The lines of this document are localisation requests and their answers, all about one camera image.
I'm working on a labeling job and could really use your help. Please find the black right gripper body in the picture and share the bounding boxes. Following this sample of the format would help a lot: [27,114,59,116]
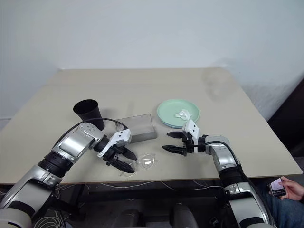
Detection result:
[180,130,195,157]

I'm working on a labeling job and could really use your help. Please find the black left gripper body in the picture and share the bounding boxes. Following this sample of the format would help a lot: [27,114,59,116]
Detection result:
[104,145,127,167]

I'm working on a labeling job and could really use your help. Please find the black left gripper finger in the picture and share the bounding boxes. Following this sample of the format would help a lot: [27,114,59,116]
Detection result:
[122,148,137,161]
[110,159,136,173]

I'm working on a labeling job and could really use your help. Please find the black smartphone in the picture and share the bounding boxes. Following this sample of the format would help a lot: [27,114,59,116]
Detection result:
[268,177,287,198]

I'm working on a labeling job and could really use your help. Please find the translucent grey glasses case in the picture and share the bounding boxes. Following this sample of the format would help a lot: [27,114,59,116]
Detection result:
[115,114,158,144]

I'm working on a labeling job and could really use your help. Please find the black plastic cup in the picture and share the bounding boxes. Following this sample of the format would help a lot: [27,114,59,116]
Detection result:
[73,99,105,131]

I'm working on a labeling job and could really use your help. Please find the person's bare hand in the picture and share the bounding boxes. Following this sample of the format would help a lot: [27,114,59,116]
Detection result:
[277,177,304,201]

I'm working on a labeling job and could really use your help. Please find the pale blue plate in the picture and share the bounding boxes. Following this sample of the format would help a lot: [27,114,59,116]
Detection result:
[158,118,185,129]

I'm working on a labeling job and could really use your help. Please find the crumpled white wrapper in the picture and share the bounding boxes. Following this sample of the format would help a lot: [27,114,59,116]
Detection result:
[175,109,192,120]

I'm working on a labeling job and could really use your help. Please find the mint green plate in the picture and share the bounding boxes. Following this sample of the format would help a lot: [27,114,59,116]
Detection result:
[156,98,200,127]

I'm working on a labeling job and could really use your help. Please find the person's leg in jeans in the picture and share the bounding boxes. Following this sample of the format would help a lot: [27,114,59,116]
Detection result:
[257,182,304,228]

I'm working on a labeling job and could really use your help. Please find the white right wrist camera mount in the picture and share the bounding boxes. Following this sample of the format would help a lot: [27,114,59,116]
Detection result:
[182,119,200,153]

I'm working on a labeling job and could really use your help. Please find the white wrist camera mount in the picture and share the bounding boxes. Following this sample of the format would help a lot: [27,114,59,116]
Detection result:
[182,119,200,153]
[96,129,132,158]

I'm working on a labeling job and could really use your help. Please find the clear frame glasses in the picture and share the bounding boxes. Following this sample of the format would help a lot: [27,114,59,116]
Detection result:
[118,153,160,178]

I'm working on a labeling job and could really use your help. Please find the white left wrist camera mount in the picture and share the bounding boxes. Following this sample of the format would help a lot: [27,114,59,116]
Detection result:
[96,129,132,158]

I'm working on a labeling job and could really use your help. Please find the thin white wire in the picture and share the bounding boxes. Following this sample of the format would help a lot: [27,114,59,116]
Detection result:
[82,179,225,192]

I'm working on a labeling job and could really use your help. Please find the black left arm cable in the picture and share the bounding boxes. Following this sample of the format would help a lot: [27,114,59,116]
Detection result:
[88,117,130,132]

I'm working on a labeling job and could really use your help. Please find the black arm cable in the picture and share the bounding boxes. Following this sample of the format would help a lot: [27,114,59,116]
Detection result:
[88,117,130,132]
[191,141,258,190]

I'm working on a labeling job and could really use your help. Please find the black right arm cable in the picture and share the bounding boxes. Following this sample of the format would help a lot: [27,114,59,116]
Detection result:
[191,141,258,190]

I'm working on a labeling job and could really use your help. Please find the coiled white wire bundle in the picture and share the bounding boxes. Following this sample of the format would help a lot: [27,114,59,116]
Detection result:
[33,208,72,228]

